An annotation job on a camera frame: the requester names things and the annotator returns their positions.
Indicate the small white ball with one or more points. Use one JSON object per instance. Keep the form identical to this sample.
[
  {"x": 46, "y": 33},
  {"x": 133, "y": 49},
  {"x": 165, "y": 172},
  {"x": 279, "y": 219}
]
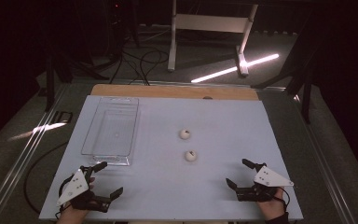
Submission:
[
  {"x": 185, "y": 134},
  {"x": 190, "y": 156}
]

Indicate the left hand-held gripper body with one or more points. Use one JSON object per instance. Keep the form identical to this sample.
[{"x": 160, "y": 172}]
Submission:
[{"x": 74, "y": 186}]

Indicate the small black floor box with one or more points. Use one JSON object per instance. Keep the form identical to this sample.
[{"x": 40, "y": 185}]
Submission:
[{"x": 62, "y": 117}]

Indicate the black metal stand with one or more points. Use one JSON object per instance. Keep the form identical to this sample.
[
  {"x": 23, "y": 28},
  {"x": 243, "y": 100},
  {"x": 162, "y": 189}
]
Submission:
[
  {"x": 51, "y": 81},
  {"x": 304, "y": 90}
]

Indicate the wooden table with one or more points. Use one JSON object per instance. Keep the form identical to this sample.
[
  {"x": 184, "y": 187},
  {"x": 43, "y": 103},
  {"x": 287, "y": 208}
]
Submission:
[{"x": 167, "y": 91}]

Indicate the person's left hand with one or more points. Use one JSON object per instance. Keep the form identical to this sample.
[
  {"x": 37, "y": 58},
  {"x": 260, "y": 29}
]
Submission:
[{"x": 73, "y": 216}]

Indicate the pale blue table mat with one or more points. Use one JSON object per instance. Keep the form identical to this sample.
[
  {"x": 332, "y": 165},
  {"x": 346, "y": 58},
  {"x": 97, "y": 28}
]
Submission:
[{"x": 174, "y": 186}]

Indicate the bright light strip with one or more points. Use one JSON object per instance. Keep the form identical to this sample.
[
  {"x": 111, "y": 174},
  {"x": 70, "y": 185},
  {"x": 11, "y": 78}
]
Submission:
[{"x": 230, "y": 70}]

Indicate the person's right hand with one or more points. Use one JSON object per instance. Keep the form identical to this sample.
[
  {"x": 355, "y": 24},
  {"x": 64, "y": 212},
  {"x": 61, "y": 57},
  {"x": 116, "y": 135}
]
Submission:
[{"x": 272, "y": 208}]

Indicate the clear plastic container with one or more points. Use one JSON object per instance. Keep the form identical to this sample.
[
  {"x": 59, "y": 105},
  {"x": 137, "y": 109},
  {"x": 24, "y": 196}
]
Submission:
[{"x": 112, "y": 129}]

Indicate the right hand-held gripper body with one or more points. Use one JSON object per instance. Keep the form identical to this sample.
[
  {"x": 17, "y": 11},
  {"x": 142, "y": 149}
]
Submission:
[{"x": 270, "y": 179}]

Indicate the white desk frame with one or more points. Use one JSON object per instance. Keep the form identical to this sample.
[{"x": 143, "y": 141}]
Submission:
[{"x": 211, "y": 23}]

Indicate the metal floor rail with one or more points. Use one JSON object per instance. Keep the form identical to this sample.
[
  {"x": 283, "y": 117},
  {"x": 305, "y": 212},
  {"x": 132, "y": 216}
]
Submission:
[
  {"x": 326, "y": 174},
  {"x": 21, "y": 155}
]

